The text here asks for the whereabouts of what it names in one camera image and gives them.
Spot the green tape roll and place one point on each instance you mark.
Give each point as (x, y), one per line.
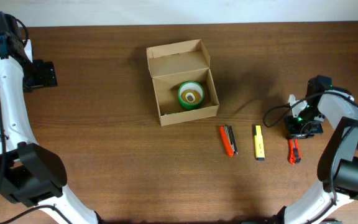
(193, 86)

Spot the orange utility knife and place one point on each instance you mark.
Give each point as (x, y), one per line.
(294, 152)

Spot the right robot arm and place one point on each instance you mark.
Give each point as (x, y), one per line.
(337, 172)

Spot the small yellow tape roll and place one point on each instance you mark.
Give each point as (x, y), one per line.
(191, 96)

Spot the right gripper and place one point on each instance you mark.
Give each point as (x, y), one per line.
(293, 133)

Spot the brown cardboard box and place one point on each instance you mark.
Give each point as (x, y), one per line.
(172, 65)

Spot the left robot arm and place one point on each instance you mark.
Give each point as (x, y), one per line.
(30, 174)

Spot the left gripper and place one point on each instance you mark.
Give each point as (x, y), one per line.
(46, 75)

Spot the orange stapler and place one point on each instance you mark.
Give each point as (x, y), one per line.
(228, 140)

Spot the yellow highlighter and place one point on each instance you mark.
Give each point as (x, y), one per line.
(259, 144)

